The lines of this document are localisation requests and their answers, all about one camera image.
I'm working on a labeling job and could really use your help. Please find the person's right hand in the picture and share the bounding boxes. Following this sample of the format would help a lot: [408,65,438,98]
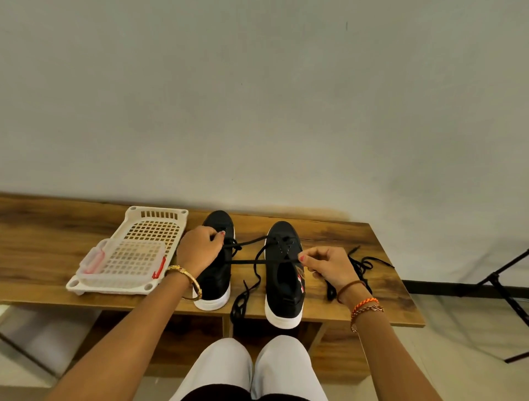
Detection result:
[296,245,361,292]

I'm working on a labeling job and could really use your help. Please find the person's left hand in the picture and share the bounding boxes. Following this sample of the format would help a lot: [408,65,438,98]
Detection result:
[174,225,228,279]

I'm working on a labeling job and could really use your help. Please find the black shoelace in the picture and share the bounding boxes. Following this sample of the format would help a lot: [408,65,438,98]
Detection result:
[325,256,373,304]
[325,245,396,304]

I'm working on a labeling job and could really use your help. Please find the black sneaker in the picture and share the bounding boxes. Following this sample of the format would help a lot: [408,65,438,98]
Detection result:
[263,220,307,332]
[192,209,237,312]

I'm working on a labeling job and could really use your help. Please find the person's left forearm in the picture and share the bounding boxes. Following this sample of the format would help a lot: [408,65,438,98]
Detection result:
[45,268,201,401]

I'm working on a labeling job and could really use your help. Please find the person's right forearm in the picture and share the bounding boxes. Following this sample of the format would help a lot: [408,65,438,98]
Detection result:
[337,283,444,401]

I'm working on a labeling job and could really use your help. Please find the person's black shirt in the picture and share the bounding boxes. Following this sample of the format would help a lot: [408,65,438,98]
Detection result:
[181,383,312,401]

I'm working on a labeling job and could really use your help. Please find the white plastic lattice basket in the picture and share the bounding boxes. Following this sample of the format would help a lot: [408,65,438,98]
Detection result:
[64,204,190,297]

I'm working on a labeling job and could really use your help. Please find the black tripod stand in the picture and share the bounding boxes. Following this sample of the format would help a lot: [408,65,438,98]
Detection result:
[474,247,529,365]

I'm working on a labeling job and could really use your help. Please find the white box under table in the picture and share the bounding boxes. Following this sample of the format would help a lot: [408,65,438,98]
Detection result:
[0,303,109,382]

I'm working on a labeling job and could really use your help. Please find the gold bracelet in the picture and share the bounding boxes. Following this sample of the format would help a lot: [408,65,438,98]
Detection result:
[165,263,205,302]

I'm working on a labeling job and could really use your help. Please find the orange braided bracelet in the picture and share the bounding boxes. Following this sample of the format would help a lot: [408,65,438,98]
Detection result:
[348,295,387,335]

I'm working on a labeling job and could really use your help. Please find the clear container with red handles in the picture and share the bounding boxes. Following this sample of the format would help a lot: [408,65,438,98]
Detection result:
[76,237,170,289]

